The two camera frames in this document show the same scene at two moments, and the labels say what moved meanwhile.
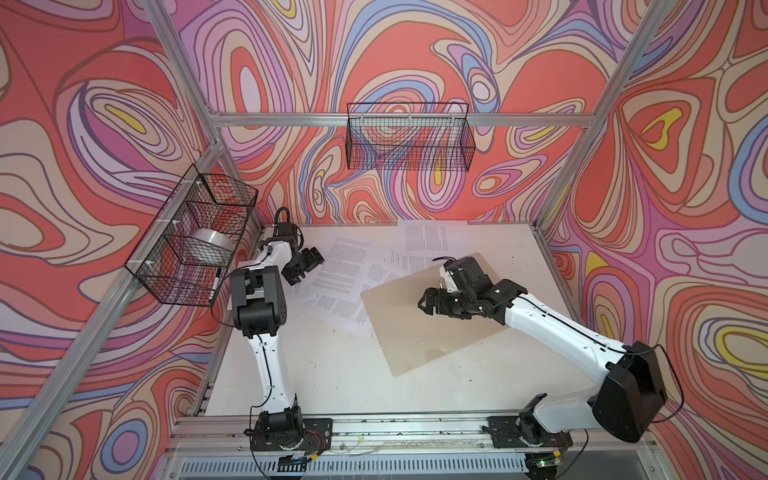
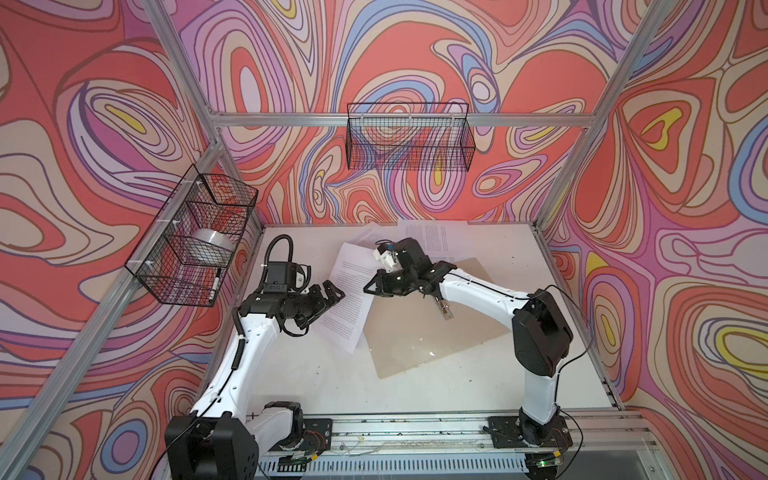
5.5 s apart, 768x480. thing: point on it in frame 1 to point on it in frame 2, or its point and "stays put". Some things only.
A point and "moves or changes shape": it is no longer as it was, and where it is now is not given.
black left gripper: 311,261 to 320,305
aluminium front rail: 616,447 stays put
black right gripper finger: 454,310 to 394,291
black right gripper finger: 429,300 to 378,280
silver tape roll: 209,246 stays put
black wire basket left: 188,245 stays put
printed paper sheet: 350,268 moves or changes shape
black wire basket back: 409,136 stays put
